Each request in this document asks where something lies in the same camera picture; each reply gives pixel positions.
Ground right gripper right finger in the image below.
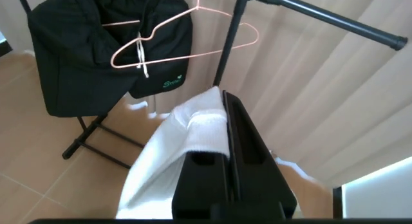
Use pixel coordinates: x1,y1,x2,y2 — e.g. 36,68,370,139
222,90,297,218

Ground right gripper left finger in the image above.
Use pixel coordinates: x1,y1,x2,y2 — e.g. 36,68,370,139
172,149,232,219

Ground white garment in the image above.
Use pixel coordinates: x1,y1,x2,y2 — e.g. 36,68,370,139
115,86,316,219

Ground pink clothes hanger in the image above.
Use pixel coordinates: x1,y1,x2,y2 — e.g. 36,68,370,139
102,19,141,27
110,0,260,70

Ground black shorts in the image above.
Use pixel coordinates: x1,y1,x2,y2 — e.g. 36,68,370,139
27,0,194,118

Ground black clothes rack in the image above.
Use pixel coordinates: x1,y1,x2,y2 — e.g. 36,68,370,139
15,0,409,169

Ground beige curtain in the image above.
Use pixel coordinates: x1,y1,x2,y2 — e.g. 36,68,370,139
0,0,412,188

